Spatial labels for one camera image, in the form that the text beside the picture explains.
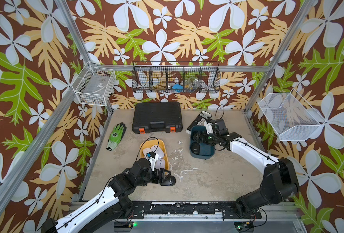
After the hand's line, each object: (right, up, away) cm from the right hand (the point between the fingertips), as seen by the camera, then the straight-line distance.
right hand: (196, 137), depth 88 cm
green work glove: (-56, -1, +14) cm, 57 cm away
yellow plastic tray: (-30, -5, +5) cm, 31 cm away
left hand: (-17, -17, -14) cm, 28 cm away
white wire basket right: (+51, +12, -9) cm, 53 cm away
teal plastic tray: (+8, -10, +8) cm, 15 cm away
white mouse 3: (-22, -17, 0) cm, 28 cm away
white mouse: (-24, -9, +6) cm, 27 cm away
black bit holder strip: (+6, +11, +23) cm, 26 cm away
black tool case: (-27, +13, +20) cm, 36 cm away
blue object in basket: (-11, +32, +6) cm, 35 cm away
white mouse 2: (-32, -10, +6) cm, 34 cm away
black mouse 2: (0, -8, +8) cm, 11 cm away
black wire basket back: (-11, +40, +8) cm, 42 cm away
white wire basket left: (-63, +31, -2) cm, 70 cm away
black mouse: (-16, -25, -6) cm, 30 cm away
